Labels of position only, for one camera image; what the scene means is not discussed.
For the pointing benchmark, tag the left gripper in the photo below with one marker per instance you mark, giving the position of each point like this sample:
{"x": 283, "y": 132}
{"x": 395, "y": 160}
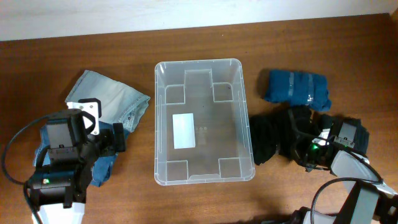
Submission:
{"x": 112, "y": 144}

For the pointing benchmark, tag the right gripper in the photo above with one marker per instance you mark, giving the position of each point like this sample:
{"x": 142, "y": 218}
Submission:
{"x": 300, "y": 152}

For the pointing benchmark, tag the medium blue jeans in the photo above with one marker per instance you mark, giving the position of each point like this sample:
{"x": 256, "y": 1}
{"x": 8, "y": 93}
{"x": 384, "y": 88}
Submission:
{"x": 101, "y": 171}

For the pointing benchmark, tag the light blue jeans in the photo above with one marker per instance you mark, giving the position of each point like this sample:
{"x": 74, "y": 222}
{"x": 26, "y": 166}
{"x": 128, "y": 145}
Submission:
{"x": 120, "y": 103}

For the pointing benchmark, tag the black shirt bundle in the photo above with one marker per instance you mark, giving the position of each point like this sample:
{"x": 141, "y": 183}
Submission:
{"x": 273, "y": 133}

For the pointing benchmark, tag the dark green shirt bundle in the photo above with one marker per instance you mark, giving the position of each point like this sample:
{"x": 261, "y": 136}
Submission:
{"x": 346, "y": 131}

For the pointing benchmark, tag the blue shirt bundle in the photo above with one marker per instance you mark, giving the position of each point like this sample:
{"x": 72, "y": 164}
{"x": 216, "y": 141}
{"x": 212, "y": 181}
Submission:
{"x": 298, "y": 89}

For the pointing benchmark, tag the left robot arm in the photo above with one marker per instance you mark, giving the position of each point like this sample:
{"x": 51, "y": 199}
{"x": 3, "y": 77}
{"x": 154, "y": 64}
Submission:
{"x": 56, "y": 192}

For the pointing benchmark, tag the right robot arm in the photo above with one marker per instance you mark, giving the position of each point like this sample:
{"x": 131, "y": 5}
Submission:
{"x": 334, "y": 144}

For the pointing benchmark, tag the white label in bin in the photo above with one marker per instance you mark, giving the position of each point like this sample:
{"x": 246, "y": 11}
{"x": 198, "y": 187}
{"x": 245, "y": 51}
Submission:
{"x": 183, "y": 131}

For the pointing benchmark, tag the clear plastic storage bin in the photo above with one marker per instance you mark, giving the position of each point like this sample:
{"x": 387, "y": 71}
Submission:
{"x": 214, "y": 91}

